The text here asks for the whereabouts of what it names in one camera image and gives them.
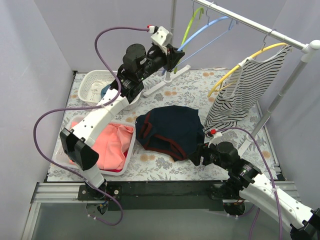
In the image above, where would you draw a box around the navy tank top red trim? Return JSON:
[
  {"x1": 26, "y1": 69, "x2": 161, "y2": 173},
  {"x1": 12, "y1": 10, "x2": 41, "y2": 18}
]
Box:
[{"x1": 135, "y1": 105, "x2": 205, "y2": 161}]

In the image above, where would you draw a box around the blue hanger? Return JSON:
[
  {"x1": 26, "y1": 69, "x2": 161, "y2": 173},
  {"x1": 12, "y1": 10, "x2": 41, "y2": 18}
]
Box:
[{"x1": 161, "y1": 5, "x2": 238, "y2": 76}]

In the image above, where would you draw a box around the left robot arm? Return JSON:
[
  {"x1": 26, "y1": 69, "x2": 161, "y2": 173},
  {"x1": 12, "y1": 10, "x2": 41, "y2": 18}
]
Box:
[{"x1": 60, "y1": 43, "x2": 185, "y2": 200}]

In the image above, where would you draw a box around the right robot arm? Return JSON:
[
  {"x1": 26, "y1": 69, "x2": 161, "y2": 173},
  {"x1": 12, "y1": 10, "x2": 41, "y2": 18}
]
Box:
[{"x1": 188, "y1": 141, "x2": 320, "y2": 240}]

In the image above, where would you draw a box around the green hanger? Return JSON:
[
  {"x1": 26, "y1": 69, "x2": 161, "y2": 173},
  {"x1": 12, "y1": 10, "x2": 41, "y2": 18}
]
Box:
[{"x1": 174, "y1": 1, "x2": 205, "y2": 74}]

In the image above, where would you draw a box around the yellow hanger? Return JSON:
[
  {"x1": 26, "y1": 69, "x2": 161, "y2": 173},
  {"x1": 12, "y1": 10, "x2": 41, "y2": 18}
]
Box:
[{"x1": 207, "y1": 29, "x2": 288, "y2": 98}]

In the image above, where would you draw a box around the striped tank top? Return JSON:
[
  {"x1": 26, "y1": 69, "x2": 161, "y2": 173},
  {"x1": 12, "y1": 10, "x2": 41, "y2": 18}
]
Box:
[{"x1": 204, "y1": 45, "x2": 292, "y2": 131}]

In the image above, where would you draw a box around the teal cloth in basket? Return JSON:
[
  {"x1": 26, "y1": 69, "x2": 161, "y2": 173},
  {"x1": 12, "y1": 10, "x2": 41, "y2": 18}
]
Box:
[{"x1": 100, "y1": 84, "x2": 110, "y2": 99}]

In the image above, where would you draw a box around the white cloth in basket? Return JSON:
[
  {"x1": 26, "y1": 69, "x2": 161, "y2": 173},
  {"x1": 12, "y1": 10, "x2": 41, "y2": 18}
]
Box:
[{"x1": 91, "y1": 80, "x2": 108, "y2": 96}]

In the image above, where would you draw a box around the floral table mat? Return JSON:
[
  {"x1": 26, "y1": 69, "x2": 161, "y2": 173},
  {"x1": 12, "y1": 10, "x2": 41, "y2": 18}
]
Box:
[{"x1": 46, "y1": 70, "x2": 279, "y2": 182}]

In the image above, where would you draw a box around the white plastic basket rear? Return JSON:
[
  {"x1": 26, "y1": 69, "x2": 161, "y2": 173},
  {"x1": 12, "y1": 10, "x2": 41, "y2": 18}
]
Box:
[{"x1": 77, "y1": 69, "x2": 143, "y2": 111}]

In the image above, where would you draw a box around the pink cloth in basket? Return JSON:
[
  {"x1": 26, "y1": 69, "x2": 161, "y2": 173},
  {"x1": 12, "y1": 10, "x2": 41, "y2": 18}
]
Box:
[{"x1": 68, "y1": 121, "x2": 135, "y2": 172}]

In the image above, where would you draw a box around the white clothes rack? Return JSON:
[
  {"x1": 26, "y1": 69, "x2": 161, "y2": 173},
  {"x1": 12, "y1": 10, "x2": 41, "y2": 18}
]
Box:
[{"x1": 143, "y1": 0, "x2": 320, "y2": 154}]

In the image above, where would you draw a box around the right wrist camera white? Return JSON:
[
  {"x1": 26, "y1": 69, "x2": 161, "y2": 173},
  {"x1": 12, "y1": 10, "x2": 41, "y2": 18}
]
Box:
[{"x1": 206, "y1": 129, "x2": 223, "y2": 147}]

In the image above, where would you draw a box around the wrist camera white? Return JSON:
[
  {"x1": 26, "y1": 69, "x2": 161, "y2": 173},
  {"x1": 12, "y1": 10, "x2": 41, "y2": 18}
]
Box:
[
  {"x1": 147, "y1": 25, "x2": 173, "y2": 55},
  {"x1": 206, "y1": 129, "x2": 223, "y2": 147}
]

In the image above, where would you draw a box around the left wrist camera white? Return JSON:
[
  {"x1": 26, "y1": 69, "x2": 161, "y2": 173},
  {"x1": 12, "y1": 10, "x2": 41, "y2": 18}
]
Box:
[{"x1": 147, "y1": 25, "x2": 173, "y2": 55}]

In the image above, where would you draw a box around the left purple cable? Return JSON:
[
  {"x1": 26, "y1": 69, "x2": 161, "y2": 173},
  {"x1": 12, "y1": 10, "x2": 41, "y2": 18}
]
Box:
[{"x1": 33, "y1": 26, "x2": 151, "y2": 226}]

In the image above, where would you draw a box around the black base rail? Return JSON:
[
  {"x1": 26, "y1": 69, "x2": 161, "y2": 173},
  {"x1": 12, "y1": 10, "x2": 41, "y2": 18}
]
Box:
[{"x1": 77, "y1": 180, "x2": 253, "y2": 211}]

